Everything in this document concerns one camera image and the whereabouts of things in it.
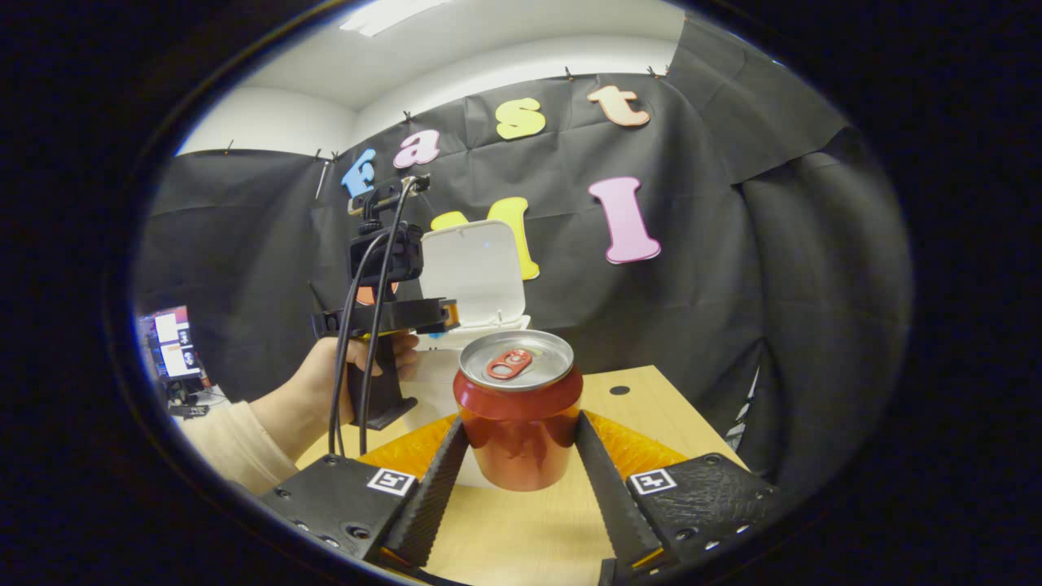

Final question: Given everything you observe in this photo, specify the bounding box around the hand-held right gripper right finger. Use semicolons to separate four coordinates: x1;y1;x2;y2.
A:
574;409;782;575

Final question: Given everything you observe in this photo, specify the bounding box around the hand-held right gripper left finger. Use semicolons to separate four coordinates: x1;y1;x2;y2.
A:
259;417;471;569

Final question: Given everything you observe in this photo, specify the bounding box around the white desktop garbage bin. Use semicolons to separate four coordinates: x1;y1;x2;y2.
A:
399;220;532;489

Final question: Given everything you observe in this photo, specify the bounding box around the red pop can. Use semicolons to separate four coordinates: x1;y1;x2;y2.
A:
453;330;584;492

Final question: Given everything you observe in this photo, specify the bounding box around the wooden desktop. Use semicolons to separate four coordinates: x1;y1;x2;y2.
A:
293;365;750;586

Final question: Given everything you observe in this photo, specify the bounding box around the black backdrop cloth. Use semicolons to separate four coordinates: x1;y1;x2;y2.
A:
134;16;913;489

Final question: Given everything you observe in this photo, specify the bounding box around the computer monitor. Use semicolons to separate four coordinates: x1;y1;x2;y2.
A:
140;305;203;383

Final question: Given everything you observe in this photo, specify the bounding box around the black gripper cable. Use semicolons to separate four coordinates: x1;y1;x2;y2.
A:
357;177;420;457
328;230;392;457

